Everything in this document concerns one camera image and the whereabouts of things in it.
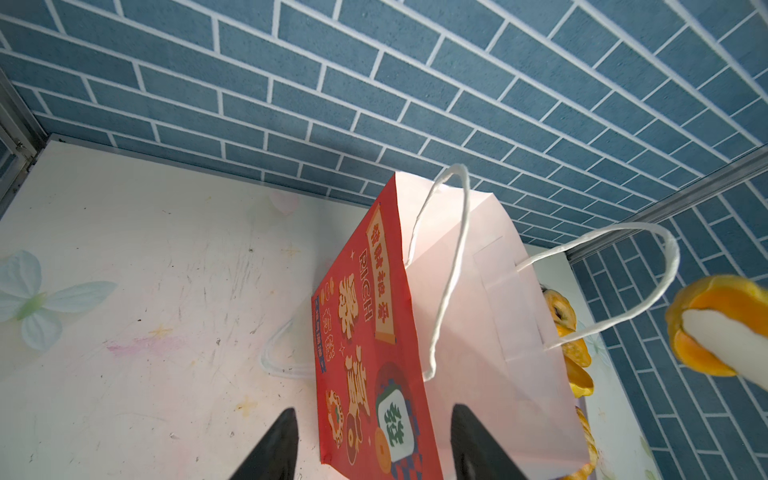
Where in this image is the ring donut bread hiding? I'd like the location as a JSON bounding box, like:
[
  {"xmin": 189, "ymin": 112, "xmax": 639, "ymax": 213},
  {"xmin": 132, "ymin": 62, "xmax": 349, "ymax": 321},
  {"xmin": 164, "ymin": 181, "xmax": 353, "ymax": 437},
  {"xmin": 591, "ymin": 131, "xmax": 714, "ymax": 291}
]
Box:
[{"xmin": 543, "ymin": 289, "xmax": 577, "ymax": 337}]

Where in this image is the red white paper bag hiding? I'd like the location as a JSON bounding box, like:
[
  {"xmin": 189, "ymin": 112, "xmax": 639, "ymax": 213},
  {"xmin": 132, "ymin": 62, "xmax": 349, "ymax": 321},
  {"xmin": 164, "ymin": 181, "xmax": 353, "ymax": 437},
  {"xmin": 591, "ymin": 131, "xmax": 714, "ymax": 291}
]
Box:
[{"xmin": 259, "ymin": 163, "xmax": 682, "ymax": 480}]

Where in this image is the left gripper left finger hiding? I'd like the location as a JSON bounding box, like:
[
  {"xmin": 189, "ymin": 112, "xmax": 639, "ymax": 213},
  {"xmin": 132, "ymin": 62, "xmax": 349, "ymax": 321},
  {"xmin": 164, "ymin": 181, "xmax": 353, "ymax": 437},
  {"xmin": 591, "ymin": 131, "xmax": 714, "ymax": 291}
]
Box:
[{"xmin": 230, "ymin": 407, "xmax": 299, "ymax": 480}]

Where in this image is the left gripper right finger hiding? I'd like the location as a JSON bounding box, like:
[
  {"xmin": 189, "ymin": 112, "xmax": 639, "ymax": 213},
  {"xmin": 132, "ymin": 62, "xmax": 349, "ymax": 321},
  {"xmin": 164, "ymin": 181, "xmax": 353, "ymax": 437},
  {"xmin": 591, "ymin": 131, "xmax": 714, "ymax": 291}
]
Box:
[{"xmin": 450, "ymin": 403, "xmax": 526, "ymax": 480}]

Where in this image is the striped yellow croissant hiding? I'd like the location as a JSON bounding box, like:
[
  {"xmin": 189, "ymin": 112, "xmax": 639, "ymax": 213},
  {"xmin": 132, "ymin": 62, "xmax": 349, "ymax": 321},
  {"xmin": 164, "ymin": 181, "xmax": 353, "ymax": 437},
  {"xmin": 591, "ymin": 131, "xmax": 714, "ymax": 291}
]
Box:
[{"xmin": 560, "ymin": 406, "xmax": 600, "ymax": 480}]

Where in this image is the orange round bun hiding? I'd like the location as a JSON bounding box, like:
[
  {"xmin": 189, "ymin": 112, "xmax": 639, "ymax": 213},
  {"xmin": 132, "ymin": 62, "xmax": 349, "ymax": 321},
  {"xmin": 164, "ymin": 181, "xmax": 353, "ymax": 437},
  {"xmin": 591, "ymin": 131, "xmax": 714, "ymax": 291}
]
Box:
[{"xmin": 665, "ymin": 275, "xmax": 767, "ymax": 389}]

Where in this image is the white butterfly decoration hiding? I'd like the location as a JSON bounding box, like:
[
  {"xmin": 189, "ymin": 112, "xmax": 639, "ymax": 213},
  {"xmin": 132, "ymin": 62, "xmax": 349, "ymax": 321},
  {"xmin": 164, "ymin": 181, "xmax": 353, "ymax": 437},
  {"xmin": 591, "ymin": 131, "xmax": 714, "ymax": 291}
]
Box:
[{"xmin": 1, "ymin": 250, "xmax": 117, "ymax": 352}]

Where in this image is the lavender plastic tray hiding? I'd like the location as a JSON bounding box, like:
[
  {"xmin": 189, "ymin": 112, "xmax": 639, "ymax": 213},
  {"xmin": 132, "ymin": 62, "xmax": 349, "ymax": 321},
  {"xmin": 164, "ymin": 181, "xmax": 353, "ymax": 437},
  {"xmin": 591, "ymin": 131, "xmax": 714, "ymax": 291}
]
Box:
[{"xmin": 539, "ymin": 281, "xmax": 661, "ymax": 480}]

